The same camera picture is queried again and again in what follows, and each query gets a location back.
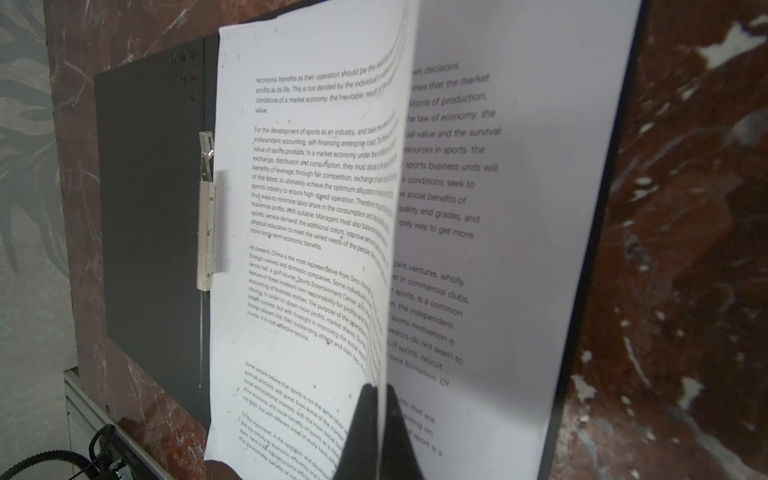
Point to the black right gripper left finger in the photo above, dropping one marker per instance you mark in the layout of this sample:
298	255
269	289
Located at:
359	458

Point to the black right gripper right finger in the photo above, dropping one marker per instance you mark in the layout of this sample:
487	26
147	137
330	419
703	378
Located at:
398	459

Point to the metal folder clip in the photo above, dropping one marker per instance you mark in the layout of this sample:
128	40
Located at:
206	217

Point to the printed paper sheet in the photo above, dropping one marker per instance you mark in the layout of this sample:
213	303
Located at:
512	110
309	140

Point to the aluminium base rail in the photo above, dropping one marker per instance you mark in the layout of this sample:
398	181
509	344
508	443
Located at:
93	434

